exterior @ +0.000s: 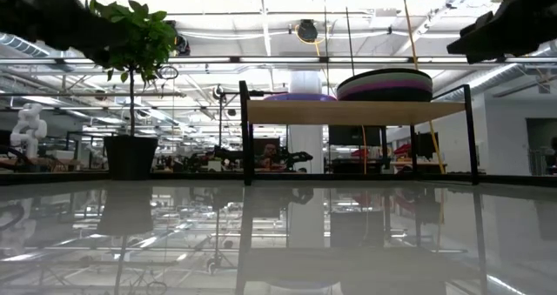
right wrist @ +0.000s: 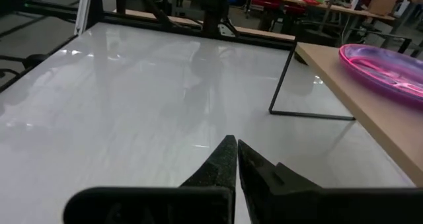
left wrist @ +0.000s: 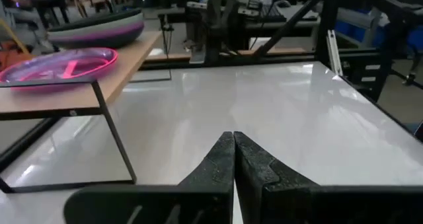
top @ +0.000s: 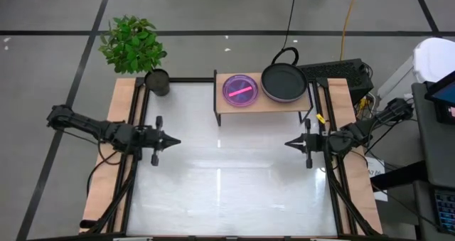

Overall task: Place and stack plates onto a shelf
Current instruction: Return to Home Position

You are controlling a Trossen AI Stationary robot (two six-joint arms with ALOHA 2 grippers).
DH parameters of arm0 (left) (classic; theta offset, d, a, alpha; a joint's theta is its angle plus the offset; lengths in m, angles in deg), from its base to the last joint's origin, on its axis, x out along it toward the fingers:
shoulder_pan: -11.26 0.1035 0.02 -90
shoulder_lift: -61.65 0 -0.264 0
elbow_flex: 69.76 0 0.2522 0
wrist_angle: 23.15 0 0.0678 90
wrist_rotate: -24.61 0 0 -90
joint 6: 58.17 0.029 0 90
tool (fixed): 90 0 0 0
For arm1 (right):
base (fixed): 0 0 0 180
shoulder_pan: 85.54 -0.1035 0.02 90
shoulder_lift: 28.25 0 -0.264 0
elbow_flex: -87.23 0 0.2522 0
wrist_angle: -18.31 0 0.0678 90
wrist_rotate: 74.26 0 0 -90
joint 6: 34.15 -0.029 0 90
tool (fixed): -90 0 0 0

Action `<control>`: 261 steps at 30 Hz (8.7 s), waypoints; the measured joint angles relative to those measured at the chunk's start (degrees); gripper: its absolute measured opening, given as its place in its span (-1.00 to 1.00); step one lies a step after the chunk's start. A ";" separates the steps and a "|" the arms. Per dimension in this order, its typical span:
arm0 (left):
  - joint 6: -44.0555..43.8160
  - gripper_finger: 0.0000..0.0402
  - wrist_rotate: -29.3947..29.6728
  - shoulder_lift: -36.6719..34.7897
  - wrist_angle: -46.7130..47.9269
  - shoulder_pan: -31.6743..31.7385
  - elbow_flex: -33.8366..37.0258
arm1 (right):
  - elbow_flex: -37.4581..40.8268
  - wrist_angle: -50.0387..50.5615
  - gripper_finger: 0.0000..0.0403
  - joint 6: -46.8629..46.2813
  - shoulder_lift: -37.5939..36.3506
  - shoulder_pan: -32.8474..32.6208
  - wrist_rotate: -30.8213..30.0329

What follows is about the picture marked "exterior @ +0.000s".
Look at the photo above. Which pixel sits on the white round pillar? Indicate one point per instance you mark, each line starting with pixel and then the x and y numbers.
pixel 306 149

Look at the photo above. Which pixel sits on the black aluminium table frame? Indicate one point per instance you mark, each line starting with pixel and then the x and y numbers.
pixel 65 178

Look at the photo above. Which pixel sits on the transparent pink plate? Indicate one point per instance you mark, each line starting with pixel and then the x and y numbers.
pixel 300 98

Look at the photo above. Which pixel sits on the black plate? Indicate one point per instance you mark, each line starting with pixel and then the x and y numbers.
pixel 387 71

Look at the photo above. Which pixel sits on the small black monitor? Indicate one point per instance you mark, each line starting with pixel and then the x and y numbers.
pixel 426 145

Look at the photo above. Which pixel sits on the dark navy plate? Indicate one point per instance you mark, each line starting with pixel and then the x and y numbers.
pixel 387 96

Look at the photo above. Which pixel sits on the person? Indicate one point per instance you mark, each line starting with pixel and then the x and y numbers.
pixel 270 153

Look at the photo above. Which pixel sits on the green plant in black pot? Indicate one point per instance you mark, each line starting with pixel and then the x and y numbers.
pixel 130 156

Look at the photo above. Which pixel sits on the wide black monitor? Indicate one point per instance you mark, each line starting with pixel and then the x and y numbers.
pixel 354 136

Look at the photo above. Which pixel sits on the red object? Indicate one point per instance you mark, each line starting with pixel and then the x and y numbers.
pixel 402 150

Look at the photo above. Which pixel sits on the wooden shelf with black frame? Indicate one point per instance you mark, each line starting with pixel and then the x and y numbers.
pixel 348 112

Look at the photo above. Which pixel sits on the white humanoid robot figure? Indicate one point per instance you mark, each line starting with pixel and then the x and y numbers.
pixel 28 129

